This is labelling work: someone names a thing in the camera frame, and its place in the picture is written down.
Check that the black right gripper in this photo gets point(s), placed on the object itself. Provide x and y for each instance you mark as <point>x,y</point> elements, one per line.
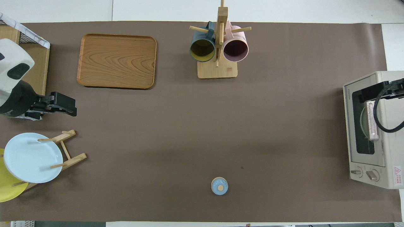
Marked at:
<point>397,86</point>

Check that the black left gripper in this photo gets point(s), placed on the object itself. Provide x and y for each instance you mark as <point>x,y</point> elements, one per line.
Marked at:
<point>60,101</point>

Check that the pale green plate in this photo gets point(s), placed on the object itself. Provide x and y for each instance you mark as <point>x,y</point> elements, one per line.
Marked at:
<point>363,126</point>

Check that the beige toaster oven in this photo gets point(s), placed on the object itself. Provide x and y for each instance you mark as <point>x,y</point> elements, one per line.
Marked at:
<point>391,151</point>

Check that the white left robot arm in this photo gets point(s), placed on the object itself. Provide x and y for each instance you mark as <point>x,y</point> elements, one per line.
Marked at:
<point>12,63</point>

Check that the wooden two-tier shelf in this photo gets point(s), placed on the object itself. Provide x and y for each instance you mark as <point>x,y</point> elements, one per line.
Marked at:
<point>39,69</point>

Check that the wooden plate rack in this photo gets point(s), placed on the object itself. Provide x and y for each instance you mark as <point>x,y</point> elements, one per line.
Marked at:
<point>74,159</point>

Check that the light blue plate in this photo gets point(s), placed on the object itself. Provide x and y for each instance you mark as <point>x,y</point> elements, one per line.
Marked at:
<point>30,157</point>

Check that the wooden tray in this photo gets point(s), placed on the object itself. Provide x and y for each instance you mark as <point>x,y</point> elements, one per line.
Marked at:
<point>116,61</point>

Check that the white checkered cloth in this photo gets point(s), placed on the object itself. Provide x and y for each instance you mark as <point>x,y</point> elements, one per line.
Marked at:
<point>31,34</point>

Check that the yellow plate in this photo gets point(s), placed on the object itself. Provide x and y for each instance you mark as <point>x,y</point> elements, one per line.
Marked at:
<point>8,189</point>

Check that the brown table mat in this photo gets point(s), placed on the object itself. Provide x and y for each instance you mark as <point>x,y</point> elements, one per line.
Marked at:
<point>189,126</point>

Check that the pink mug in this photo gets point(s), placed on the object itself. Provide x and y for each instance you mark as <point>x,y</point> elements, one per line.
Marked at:
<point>235,50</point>

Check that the wooden mug tree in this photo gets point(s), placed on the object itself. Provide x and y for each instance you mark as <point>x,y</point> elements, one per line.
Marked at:
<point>217,71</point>

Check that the dark blue mug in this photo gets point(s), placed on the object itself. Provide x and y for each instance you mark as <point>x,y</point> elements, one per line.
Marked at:
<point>202,50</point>

